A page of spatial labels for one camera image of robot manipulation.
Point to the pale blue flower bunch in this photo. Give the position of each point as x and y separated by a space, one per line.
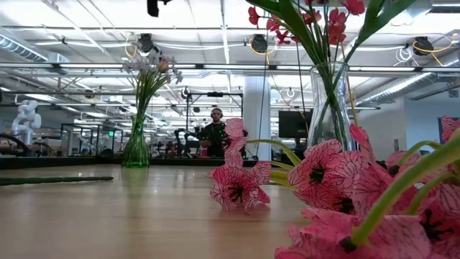
147 90

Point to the black monitor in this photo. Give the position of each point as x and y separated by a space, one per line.
294 124

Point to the pink veined flower bunch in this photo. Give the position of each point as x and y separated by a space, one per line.
316 172

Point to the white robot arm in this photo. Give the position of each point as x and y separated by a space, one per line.
27 118

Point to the clear glass vase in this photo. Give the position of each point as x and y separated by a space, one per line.
323 118

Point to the white pillar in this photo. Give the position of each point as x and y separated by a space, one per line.
257 108

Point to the dense red flower bunch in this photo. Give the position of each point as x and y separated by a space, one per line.
54 179

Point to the green glass vase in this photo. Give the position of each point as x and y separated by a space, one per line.
136 151

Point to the black background robot arm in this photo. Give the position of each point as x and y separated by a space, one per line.
185 135

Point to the black metal table frame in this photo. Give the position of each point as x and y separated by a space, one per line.
72 162

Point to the person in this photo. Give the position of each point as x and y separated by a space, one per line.
215 138

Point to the sparse red flower bunch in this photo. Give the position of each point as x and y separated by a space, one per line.
336 21

